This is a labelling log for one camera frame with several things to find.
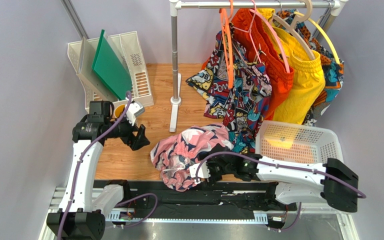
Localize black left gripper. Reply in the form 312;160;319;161
104;111;150;151

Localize pink shark print shorts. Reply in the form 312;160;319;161
150;123;234;192

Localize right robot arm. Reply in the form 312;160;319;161
198;151;366;213

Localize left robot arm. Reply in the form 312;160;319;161
46;100;150;240

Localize comic print shorts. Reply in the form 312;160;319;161
185;23;272;154

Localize yellow shorts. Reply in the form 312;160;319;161
272;24;325;125

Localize orange plastic hanger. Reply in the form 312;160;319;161
219;0;235;89

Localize blue orange patterned shorts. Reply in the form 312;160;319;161
271;19;344;126

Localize beige wooden hanger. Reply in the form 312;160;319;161
271;0;317;61

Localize pink plastic hanger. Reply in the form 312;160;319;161
231;8;294;78

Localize yellow plastic hanger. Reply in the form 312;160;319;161
296;17;341;64

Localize yellow cup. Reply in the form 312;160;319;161
113;104;126;119

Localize white plastic laundry basket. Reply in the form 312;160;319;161
255;120;344;164

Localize green plastic board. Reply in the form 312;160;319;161
91;29;133;100

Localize white plastic file rack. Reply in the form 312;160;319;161
67;31;155;113

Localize grey plastic board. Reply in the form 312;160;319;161
75;36;118;102

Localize metal clothes rack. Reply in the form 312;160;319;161
167;0;349;133

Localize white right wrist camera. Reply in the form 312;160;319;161
188;162;211;184

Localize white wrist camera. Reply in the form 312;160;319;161
125;101;145;126
188;162;211;184

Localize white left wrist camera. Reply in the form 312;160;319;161
125;101;145;126

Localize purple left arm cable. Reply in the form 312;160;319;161
55;90;160;240

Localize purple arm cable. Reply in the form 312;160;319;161
194;151;367;233
55;90;160;240

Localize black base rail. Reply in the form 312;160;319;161
90;179;298;221

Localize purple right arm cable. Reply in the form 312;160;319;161
194;151;367;233

